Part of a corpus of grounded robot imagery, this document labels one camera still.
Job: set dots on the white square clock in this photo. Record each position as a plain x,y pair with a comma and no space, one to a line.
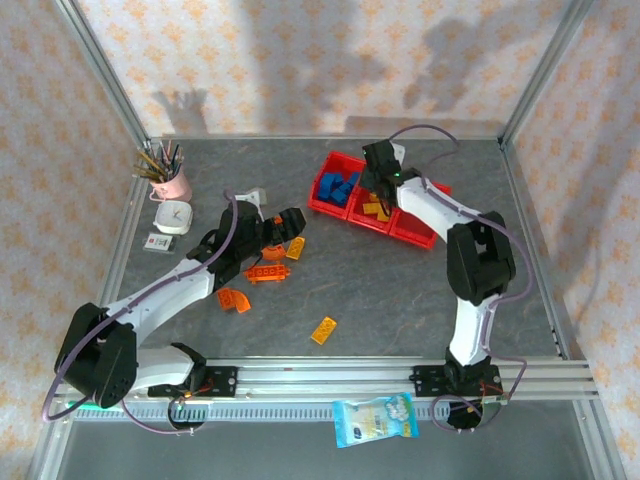
173,217

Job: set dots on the aluminium frame post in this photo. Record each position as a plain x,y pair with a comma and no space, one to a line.
100,70
545,70

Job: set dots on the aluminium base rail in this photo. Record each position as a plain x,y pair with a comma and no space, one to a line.
325,375

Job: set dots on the yellow lego brick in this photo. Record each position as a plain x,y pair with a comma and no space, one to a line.
324,330
382,216
372,207
296,248
374,197

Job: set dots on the pink pencil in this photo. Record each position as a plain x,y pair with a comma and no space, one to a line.
165,157

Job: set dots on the aluminium table edge rail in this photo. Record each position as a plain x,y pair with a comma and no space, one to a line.
117,250
300,136
535,240

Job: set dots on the yellow pencil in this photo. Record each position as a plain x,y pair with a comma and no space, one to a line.
146,173
150,164

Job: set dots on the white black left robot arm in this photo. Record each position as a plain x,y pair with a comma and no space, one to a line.
160,295

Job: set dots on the blue yellow snack packet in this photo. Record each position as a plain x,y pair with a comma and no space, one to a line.
375,420

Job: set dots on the orange curved lego brick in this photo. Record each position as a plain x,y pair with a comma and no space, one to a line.
234,300

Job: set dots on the long orange lego brick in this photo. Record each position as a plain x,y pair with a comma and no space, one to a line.
267,272

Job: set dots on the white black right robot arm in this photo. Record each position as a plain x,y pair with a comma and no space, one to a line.
430,210

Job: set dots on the clear packaged card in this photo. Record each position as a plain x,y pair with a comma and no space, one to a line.
161,243

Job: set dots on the pink pencil cup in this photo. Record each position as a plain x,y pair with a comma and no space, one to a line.
172,187

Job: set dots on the blue pencil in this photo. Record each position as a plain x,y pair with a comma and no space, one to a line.
176,160

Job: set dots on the orange arch lego brick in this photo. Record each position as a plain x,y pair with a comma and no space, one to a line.
272,253

